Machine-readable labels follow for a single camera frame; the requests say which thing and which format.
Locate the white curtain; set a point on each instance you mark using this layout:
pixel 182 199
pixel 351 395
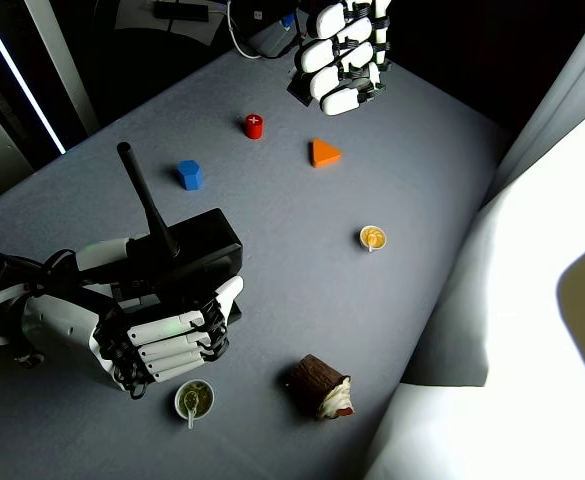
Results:
pixel 522 300

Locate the toy coffee cup with spoon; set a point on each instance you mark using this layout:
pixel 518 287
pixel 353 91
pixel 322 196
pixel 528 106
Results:
pixel 373 237

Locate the white upright panel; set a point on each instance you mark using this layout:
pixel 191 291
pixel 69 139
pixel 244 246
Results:
pixel 67 75

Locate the grey table cloth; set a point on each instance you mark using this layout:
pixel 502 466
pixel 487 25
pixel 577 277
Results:
pixel 297 290

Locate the black walkie-talkie toy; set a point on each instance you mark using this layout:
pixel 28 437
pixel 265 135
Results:
pixel 197 245

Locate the orange triangular block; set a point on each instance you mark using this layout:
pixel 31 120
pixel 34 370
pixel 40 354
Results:
pixel 323 154

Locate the blue hexagonal block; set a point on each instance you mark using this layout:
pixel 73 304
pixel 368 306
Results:
pixel 190 175

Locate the bright white light strip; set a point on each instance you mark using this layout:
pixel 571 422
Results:
pixel 22 80

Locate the toy green soup bowl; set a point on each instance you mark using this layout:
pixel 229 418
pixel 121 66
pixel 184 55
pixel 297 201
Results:
pixel 194 397

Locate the toy chocolate cake roll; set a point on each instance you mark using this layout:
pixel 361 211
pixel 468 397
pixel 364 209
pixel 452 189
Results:
pixel 312 382

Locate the red cylinder block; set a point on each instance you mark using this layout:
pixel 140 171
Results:
pixel 253 127

